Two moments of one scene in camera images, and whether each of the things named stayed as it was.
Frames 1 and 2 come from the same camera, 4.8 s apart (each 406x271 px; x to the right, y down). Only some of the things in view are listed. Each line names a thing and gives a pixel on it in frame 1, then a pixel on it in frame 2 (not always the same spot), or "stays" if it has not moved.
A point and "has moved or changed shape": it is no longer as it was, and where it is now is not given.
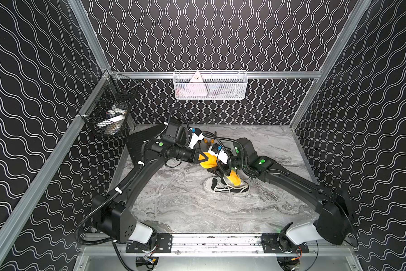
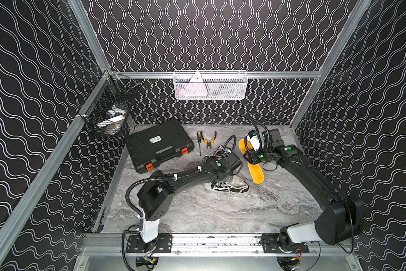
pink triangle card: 197,78 stays
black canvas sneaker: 213,184 stays
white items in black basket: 113,123 stays
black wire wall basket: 106,113 stays
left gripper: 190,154 to 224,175
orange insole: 212,162 has moved or changed shape
